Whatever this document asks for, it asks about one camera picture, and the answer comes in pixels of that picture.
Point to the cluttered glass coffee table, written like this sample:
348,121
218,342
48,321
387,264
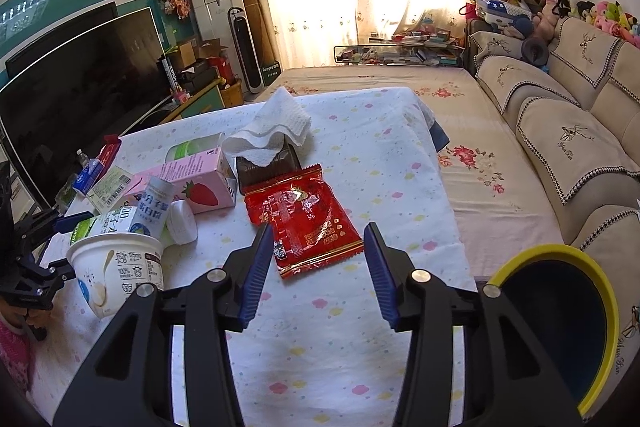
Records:
400,54

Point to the yellow rimmed dark trash bin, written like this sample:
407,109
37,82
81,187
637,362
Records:
550,312

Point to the person's pink clothing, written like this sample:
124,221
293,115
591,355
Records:
15,352

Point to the white round lid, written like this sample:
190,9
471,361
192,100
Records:
181,221

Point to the flat white paper box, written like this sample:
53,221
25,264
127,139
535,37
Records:
112,189

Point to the brown rolled mat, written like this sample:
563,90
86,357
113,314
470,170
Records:
255,7

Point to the cream floral sheet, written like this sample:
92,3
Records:
475,117

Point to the green white round container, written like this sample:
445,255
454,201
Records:
192,147

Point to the red snack wrapper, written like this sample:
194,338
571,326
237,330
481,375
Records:
300,217

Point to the white paper towel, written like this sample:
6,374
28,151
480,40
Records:
275,127

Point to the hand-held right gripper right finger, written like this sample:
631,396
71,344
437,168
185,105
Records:
382,277

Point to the green white milk carton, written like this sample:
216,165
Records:
107,222

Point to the white tower fan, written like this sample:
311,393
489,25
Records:
245,52

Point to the small red box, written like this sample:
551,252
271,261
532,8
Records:
110,149

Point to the green television cabinet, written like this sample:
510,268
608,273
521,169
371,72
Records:
200,102

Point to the white yogurt cup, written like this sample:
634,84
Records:
125,272

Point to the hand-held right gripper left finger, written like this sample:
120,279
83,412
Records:
257,272

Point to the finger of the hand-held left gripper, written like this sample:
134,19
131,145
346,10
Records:
57,271
75,224

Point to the blue white packet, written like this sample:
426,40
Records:
87,177

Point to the cardboard box near television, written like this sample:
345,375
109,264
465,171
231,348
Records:
192,54

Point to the white dotted tablecloth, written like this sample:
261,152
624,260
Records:
360,142

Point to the dark round cushion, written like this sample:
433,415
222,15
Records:
535,51

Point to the pink strawberry milk carton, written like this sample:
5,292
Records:
200,179

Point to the row of plush toys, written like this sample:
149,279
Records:
605,14

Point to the dark brown plastic tray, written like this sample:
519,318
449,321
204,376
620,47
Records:
270,177

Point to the star printed bag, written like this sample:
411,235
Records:
500,9

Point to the beige sofa with covers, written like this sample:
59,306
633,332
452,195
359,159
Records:
550,127

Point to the white bottle blue label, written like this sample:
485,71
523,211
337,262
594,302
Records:
155,207

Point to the black flat television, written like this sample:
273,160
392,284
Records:
75,97

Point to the blue cloth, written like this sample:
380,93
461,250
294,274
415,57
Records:
438,132

